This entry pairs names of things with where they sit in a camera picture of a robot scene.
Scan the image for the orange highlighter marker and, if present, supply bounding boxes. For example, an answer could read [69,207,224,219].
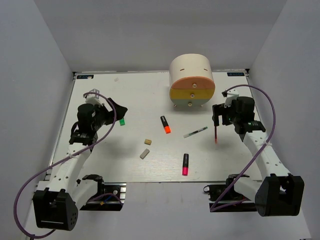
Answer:
[160,115,171,134]

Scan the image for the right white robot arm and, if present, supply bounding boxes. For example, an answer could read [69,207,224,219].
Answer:
[210,96,305,217]

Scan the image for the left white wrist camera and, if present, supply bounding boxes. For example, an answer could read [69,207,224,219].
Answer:
[84,88,103,106]

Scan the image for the blue corner label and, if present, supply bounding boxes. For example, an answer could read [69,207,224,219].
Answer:
[227,72,245,77]
[76,74,94,80]

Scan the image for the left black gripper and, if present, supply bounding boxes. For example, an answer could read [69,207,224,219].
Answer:
[92,98,128,131]

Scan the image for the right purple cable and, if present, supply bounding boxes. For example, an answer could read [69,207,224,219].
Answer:
[209,84,277,213]

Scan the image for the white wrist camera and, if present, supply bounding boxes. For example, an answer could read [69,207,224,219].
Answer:
[84,88,103,106]
[222,88,239,108]

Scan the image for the red pen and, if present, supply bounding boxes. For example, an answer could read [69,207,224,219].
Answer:
[214,126,218,144]

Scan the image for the left blue corner label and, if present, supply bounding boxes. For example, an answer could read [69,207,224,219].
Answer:
[76,74,94,80]

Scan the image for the pink highlighter marker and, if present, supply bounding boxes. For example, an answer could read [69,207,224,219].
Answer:
[182,153,189,176]

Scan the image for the beige eraser block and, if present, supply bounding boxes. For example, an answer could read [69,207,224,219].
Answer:
[139,148,150,160]

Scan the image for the round wooden drawer cabinet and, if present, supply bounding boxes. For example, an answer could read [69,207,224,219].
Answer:
[169,53,216,107]

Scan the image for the right blue corner label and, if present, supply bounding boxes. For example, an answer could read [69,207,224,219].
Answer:
[227,72,245,77]

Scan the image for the white green pen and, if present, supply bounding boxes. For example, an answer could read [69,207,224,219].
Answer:
[183,126,208,138]

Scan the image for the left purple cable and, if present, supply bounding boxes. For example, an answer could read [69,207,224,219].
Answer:
[13,91,118,238]

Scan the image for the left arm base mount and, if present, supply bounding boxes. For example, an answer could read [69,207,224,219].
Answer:
[71,174,127,212]

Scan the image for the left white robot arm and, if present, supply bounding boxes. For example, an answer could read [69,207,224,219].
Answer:
[32,96,128,231]

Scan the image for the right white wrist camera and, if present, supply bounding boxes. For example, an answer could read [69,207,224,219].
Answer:
[222,88,239,108]

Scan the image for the purple cable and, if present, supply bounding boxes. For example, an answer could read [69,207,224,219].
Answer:
[13,91,118,238]
[209,84,277,213]

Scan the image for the small cork eraser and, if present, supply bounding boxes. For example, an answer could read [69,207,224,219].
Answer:
[144,139,152,145]

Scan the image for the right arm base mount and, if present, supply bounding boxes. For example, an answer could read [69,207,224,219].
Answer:
[203,174,257,213]

